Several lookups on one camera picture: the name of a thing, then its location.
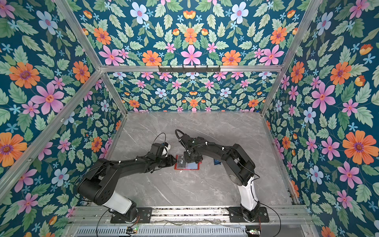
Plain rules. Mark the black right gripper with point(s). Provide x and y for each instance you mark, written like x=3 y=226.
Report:
x=189 y=157

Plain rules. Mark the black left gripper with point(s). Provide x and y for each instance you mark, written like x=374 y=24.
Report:
x=170 y=162

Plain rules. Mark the black VIP card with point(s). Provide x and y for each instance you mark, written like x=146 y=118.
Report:
x=181 y=162

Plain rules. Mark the red leather card holder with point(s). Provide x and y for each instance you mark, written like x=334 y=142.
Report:
x=190 y=166

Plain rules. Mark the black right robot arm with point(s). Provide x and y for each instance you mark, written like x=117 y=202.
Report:
x=237 y=164

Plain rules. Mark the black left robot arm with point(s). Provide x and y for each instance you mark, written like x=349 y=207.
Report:
x=99 y=184

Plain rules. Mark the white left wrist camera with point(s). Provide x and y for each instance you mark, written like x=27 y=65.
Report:
x=160 y=149

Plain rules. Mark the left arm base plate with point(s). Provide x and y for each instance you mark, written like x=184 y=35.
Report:
x=135 y=215

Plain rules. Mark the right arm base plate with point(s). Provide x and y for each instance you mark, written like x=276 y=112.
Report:
x=237 y=214

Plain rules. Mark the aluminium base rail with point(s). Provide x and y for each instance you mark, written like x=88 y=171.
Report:
x=192 y=215

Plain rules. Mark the aluminium frame back beam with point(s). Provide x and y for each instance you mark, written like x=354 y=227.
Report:
x=123 y=68

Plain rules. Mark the aluminium frame beam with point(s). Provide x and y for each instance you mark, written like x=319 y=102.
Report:
x=123 y=68
x=11 y=177

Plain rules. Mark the aluminium frame corner post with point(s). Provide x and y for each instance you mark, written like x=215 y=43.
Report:
x=76 y=28

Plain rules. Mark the aluminium frame left beam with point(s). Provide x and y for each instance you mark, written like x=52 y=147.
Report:
x=11 y=177

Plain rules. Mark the aluminium frame right post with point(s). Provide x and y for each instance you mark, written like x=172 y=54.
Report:
x=309 y=15

